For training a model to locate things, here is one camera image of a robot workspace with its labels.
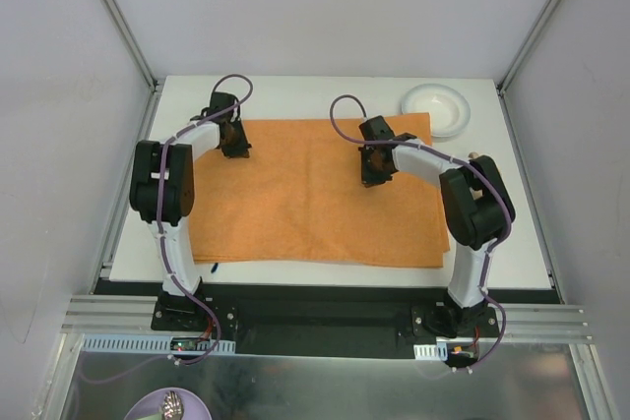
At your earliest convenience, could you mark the orange cloth placemat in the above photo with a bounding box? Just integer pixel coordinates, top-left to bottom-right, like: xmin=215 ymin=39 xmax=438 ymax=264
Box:
xmin=189 ymin=119 xmax=450 ymax=269

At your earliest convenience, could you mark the white ceramic plate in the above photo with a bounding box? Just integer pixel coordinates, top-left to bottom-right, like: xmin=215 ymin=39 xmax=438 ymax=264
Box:
xmin=401 ymin=84 xmax=472 ymax=139

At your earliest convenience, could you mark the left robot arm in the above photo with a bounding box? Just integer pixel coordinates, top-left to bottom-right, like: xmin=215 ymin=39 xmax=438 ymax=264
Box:
xmin=129 ymin=91 xmax=251 ymax=330

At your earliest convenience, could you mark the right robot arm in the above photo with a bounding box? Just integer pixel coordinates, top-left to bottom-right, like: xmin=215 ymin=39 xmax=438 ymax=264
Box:
xmin=359 ymin=116 xmax=515 ymax=336

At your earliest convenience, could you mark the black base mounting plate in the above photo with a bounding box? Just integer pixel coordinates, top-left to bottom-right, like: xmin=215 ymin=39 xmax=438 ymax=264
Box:
xmin=151 ymin=283 xmax=499 ymax=359

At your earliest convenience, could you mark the lilac plate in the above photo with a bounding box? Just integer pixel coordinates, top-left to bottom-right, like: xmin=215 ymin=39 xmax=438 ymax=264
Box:
xmin=124 ymin=388 xmax=212 ymax=420

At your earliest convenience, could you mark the silver cutlery on lilac plate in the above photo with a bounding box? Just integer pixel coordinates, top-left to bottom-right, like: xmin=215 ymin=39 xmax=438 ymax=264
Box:
xmin=158 ymin=390 xmax=184 ymax=420

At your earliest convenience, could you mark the right white cable duct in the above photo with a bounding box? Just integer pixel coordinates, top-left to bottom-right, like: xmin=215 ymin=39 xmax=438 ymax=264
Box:
xmin=413 ymin=342 xmax=448 ymax=362

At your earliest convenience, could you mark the white cable duct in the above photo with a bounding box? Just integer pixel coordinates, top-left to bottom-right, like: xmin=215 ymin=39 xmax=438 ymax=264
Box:
xmin=82 ymin=334 xmax=236 ymax=356
xmin=413 ymin=342 xmax=448 ymax=362

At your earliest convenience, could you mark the left aluminium frame post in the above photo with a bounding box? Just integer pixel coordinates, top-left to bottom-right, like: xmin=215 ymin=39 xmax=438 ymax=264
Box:
xmin=100 ymin=0 xmax=159 ymax=92

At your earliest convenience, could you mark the aluminium frame post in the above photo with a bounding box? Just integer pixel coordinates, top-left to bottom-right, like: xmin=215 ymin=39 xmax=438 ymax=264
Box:
xmin=496 ymin=0 xmax=563 ymax=96
xmin=100 ymin=0 xmax=159 ymax=92

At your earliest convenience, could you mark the aluminium front rail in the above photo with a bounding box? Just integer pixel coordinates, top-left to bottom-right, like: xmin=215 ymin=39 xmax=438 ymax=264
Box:
xmin=60 ymin=295 xmax=596 ymax=344

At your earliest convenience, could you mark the left white cable duct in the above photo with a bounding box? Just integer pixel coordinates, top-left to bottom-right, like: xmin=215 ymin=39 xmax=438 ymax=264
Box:
xmin=82 ymin=334 xmax=236 ymax=356

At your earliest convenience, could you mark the right aluminium frame post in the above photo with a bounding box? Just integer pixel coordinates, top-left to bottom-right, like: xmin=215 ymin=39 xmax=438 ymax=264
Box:
xmin=496 ymin=0 xmax=563 ymax=96

